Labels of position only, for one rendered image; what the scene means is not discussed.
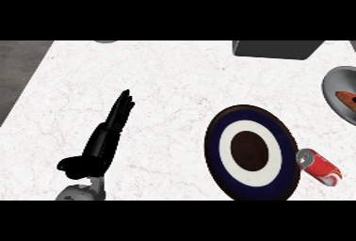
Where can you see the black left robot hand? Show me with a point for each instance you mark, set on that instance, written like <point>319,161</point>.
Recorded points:
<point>102,142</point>

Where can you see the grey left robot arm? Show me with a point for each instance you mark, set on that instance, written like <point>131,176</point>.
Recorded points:
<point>82,191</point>

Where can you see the blue and white round plate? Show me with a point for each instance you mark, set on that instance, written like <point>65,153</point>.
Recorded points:
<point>249,152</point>

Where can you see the orange sweet potato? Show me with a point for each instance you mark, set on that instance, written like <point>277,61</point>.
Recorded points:
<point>345,99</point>

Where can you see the grey metal pan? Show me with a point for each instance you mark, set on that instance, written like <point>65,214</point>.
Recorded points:
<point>339,84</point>

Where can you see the small grey round object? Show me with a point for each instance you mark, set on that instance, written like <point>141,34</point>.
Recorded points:
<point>104,41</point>

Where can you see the red soda can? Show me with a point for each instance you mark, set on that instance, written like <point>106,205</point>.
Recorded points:
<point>319,166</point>

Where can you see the dark grey box appliance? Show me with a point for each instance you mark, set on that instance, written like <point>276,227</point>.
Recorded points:
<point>277,48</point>

